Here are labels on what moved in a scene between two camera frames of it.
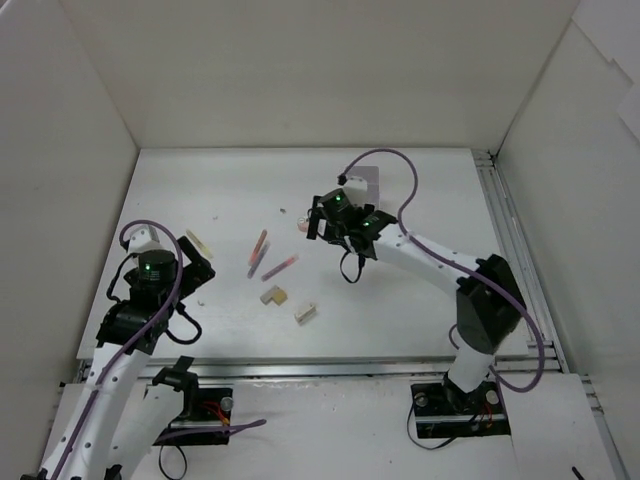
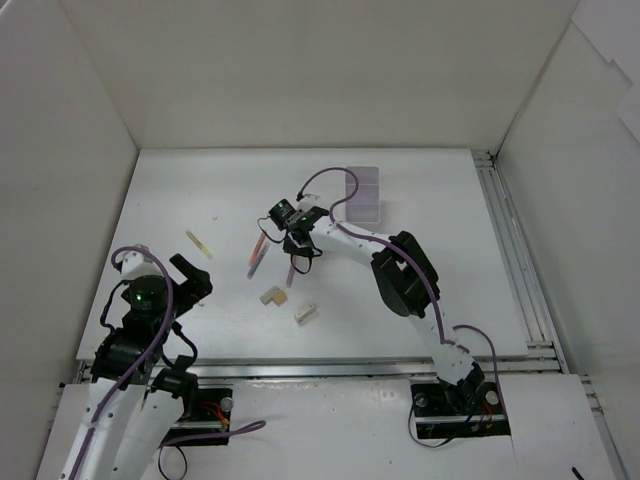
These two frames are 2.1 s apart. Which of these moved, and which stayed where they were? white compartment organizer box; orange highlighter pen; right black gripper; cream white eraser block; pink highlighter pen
Moved: right black gripper; pink highlighter pen
Stayed: orange highlighter pen; cream white eraser block; white compartment organizer box
